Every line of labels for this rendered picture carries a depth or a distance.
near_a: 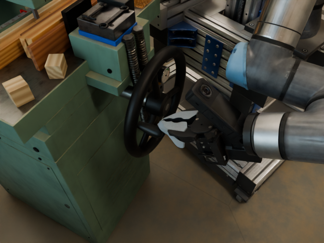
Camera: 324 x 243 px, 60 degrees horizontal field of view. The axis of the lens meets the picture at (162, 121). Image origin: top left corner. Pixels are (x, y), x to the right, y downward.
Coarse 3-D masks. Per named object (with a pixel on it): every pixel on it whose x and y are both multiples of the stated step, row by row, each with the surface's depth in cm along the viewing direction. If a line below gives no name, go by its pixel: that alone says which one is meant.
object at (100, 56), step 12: (144, 24) 67; (72, 36) 64; (84, 36) 63; (144, 36) 68; (72, 48) 67; (84, 48) 65; (96, 48) 63; (108, 48) 61; (120, 48) 61; (96, 60) 66; (108, 60) 63; (120, 60) 62; (96, 72) 69; (108, 72) 66; (120, 72) 65
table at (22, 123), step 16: (144, 16) 84; (16, 64) 66; (32, 64) 66; (80, 64) 66; (0, 80) 63; (32, 80) 63; (48, 80) 63; (64, 80) 63; (80, 80) 68; (96, 80) 68; (112, 80) 67; (128, 80) 69; (0, 96) 60; (48, 96) 60; (64, 96) 65; (0, 112) 57; (16, 112) 57; (32, 112) 58; (48, 112) 62; (0, 128) 59; (16, 128) 55; (32, 128) 59
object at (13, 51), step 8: (56, 8) 75; (32, 24) 70; (8, 40) 66; (16, 40) 66; (0, 48) 64; (8, 48) 65; (16, 48) 67; (0, 56) 64; (8, 56) 66; (16, 56) 68; (0, 64) 65
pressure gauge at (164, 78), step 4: (160, 68) 98; (164, 68) 98; (168, 68) 101; (160, 72) 98; (164, 72) 99; (168, 72) 102; (160, 76) 98; (164, 76) 100; (168, 76) 103; (160, 80) 99; (164, 80) 101
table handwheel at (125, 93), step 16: (176, 48) 66; (160, 64) 59; (176, 64) 74; (144, 80) 57; (176, 80) 79; (128, 96) 72; (144, 96) 58; (160, 96) 68; (176, 96) 81; (128, 112) 58; (160, 112) 68; (128, 128) 59; (128, 144) 62; (144, 144) 71
